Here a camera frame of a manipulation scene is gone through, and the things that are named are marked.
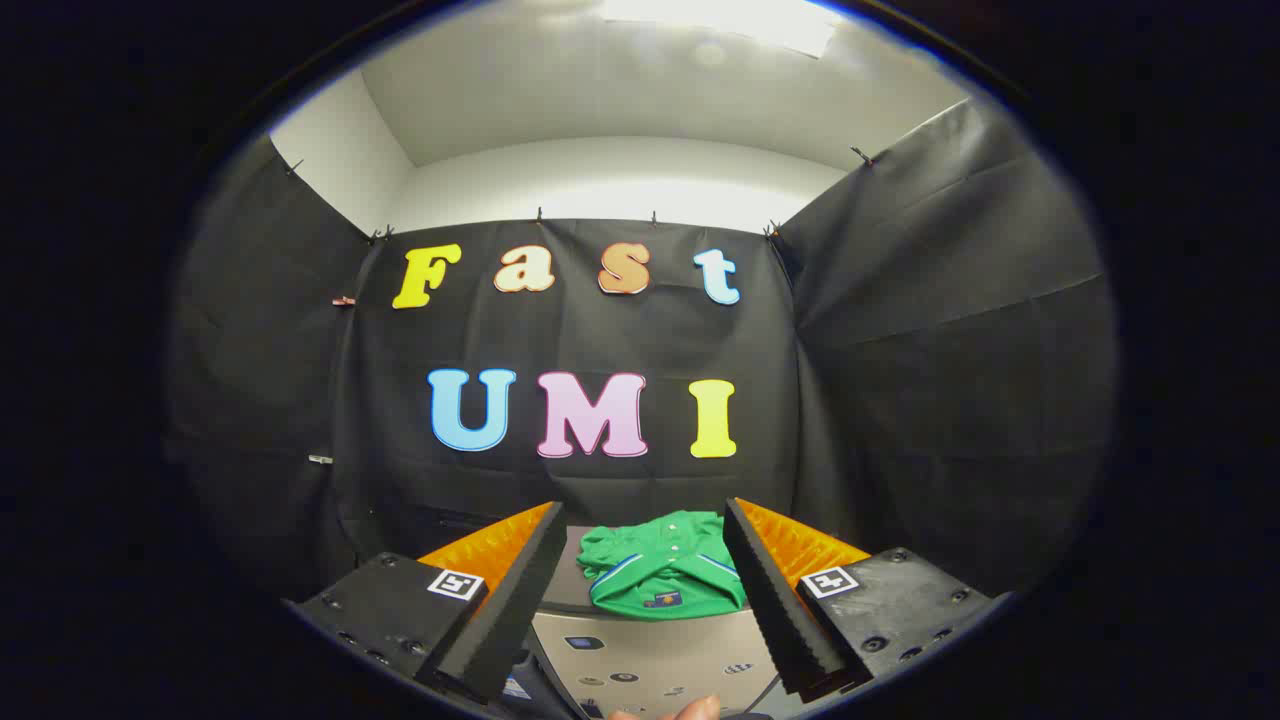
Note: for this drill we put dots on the green polo shirt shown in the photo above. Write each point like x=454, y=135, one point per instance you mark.
x=660, y=570

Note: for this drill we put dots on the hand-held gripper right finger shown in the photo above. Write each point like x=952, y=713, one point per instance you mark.
x=775, y=600

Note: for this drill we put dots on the dark grey washing machine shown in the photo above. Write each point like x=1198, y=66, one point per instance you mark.
x=535, y=692

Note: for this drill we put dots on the black backdrop cloth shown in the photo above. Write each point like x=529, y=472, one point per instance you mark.
x=600, y=340

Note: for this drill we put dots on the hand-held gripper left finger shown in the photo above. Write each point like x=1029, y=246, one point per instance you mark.
x=520, y=600

